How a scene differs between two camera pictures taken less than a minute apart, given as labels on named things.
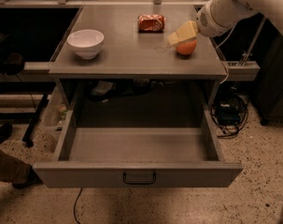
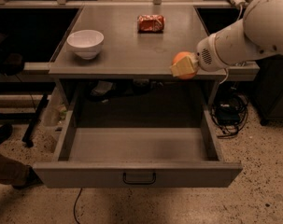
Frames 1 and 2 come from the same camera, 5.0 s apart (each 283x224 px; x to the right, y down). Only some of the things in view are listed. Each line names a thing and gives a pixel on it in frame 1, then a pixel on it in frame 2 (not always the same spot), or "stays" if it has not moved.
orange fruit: x=187 y=48 → x=179 y=56
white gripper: x=208 y=22 → x=205 y=57
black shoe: x=33 y=179 stays
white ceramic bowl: x=86 y=43 stays
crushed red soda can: x=153 y=23 stays
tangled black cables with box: x=229 y=112 stays
